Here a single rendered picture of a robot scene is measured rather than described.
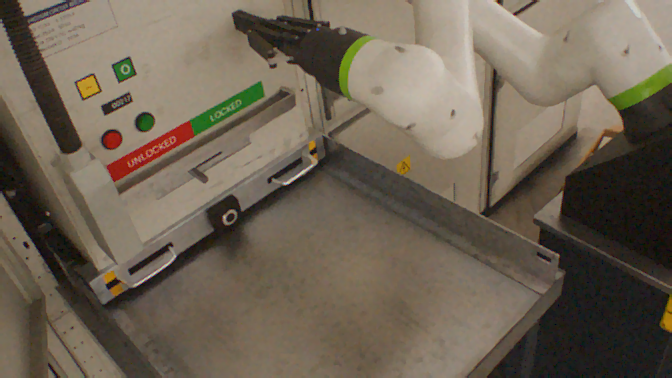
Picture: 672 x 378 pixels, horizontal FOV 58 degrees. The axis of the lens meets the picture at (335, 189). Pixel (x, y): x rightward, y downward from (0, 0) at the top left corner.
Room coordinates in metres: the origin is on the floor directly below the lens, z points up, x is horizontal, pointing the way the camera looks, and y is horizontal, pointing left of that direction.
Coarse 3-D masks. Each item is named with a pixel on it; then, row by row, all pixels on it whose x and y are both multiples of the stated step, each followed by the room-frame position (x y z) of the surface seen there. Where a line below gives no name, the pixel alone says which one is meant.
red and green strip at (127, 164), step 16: (240, 96) 0.97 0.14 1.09; (256, 96) 0.99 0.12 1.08; (208, 112) 0.92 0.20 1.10; (224, 112) 0.94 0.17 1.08; (176, 128) 0.88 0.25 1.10; (192, 128) 0.90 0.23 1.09; (208, 128) 0.92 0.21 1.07; (160, 144) 0.86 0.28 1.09; (176, 144) 0.88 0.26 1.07; (128, 160) 0.82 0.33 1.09; (144, 160) 0.84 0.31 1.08; (112, 176) 0.80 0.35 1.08
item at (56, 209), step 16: (0, 96) 0.76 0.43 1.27; (0, 112) 0.82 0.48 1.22; (304, 112) 1.05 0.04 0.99; (0, 128) 0.89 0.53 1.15; (16, 128) 0.77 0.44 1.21; (16, 144) 0.83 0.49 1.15; (16, 160) 0.91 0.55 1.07; (32, 160) 0.78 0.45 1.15; (16, 176) 1.01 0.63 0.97; (32, 176) 0.85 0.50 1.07; (48, 176) 0.75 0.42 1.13; (32, 192) 0.94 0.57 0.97; (48, 192) 0.80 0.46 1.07; (48, 208) 0.87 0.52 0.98; (64, 208) 0.75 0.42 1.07; (64, 224) 0.81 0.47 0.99; (80, 240) 0.76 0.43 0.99
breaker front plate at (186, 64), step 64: (64, 0) 0.83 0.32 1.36; (128, 0) 0.88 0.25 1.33; (192, 0) 0.94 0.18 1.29; (256, 0) 1.01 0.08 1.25; (0, 64) 0.76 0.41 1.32; (64, 64) 0.81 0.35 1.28; (192, 64) 0.92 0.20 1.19; (256, 64) 1.00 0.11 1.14; (128, 128) 0.84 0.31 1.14; (64, 192) 0.76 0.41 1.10; (192, 192) 0.87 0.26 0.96
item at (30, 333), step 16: (16, 256) 0.78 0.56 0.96; (0, 272) 0.75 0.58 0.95; (0, 288) 0.72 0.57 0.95; (16, 288) 0.77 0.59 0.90; (0, 304) 0.68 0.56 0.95; (16, 304) 0.73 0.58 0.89; (32, 304) 0.78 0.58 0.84; (0, 320) 0.65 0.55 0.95; (16, 320) 0.70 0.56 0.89; (32, 320) 0.74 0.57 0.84; (0, 336) 0.62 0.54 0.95; (16, 336) 0.66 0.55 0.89; (32, 336) 0.70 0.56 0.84; (0, 352) 0.59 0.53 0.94; (16, 352) 0.63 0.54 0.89; (32, 352) 0.67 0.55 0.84; (0, 368) 0.56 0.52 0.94; (16, 368) 0.60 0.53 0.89; (32, 368) 0.63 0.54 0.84
